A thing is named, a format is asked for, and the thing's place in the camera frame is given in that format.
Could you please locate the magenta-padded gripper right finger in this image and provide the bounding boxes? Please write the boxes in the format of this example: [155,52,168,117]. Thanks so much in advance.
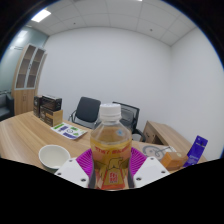
[127,146,171,190]

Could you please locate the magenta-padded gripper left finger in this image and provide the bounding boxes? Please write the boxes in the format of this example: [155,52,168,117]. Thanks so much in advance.
[54,147,97,190]

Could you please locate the orange drink bottle white cap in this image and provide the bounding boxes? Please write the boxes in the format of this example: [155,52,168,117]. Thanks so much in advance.
[89,102,133,191]

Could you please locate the round white printed mat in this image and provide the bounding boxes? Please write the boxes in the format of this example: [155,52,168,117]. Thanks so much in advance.
[139,143,178,160]

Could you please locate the green mug white inside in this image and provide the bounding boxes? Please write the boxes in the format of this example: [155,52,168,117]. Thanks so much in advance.
[38,144,72,173]

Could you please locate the orange-brown wooden box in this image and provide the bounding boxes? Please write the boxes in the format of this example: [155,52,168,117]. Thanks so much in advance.
[160,151,190,172]

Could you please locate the white sticker sheet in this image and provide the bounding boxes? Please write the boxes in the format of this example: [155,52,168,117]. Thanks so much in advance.
[49,122,89,140]

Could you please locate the purple standing packet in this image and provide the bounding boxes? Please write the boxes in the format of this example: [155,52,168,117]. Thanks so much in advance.
[183,134,209,168]

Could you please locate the brown cardboard box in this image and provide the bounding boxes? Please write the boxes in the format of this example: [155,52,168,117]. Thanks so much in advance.
[39,105,64,128]

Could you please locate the grey mesh office chair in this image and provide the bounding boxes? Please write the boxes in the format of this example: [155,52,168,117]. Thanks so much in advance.
[112,101,147,143]

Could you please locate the black office chair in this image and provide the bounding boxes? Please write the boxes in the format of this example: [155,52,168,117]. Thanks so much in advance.
[68,96,102,129]

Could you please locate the black carton box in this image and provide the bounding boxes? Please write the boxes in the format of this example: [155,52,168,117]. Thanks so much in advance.
[40,94,63,112]
[32,95,43,118]

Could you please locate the black sofa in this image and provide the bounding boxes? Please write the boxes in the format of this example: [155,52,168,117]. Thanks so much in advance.
[0,92,15,122]

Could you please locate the wooden shelf cabinet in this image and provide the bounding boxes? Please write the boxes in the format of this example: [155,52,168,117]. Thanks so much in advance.
[11,43,48,116]

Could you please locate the rectangular ceiling light panel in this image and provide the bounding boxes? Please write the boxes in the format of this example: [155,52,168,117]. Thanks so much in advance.
[30,8,52,24]

